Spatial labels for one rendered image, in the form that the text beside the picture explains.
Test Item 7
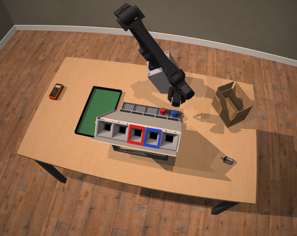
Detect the orange digital multimeter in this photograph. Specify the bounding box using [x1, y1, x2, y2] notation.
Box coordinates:
[49, 83, 64, 100]

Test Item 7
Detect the blue round disc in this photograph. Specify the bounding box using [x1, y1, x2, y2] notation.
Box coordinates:
[171, 110, 177, 118]

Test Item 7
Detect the green tray with black rim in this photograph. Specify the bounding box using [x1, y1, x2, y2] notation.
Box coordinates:
[75, 86, 122, 138]

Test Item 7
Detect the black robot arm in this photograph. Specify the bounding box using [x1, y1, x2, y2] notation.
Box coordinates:
[113, 3, 195, 107]

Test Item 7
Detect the red plug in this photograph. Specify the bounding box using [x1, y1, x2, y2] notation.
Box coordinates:
[160, 108, 166, 115]

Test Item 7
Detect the grey slanted panel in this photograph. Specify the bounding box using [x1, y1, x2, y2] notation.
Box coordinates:
[91, 102, 181, 157]

